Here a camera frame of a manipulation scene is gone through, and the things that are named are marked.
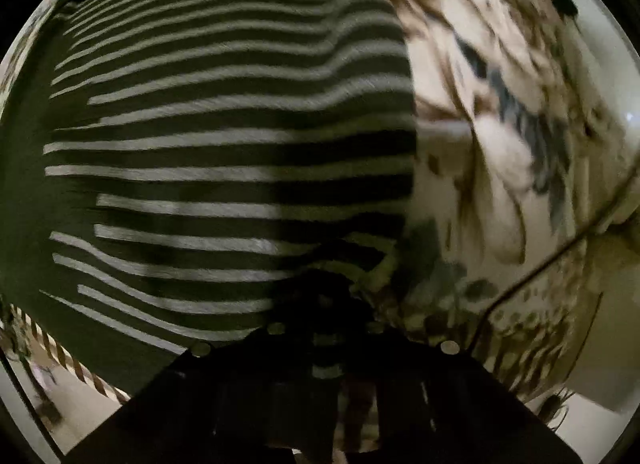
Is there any white bed headboard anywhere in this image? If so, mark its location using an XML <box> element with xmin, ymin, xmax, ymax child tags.
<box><xmin>567</xmin><ymin>0</ymin><xmax>640</xmax><ymax>225</ymax></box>

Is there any dark green striped garment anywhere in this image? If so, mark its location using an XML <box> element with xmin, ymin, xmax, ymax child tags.
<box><xmin>0</xmin><ymin>0</ymin><xmax>420</xmax><ymax>395</ymax></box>

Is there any floral bed sheet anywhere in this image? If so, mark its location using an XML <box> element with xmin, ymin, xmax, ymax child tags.
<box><xmin>0</xmin><ymin>0</ymin><xmax>638</xmax><ymax>455</ymax></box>

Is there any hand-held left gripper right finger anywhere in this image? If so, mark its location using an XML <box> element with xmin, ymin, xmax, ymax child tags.
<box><xmin>327</xmin><ymin>271</ymin><xmax>583</xmax><ymax>464</ymax></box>

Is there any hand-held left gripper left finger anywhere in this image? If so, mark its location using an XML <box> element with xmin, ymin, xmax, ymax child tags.
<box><xmin>65</xmin><ymin>270</ymin><xmax>341</xmax><ymax>464</ymax></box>

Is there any black cable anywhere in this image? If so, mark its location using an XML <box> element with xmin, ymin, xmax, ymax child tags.
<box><xmin>472</xmin><ymin>179</ymin><xmax>633</xmax><ymax>350</ymax></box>

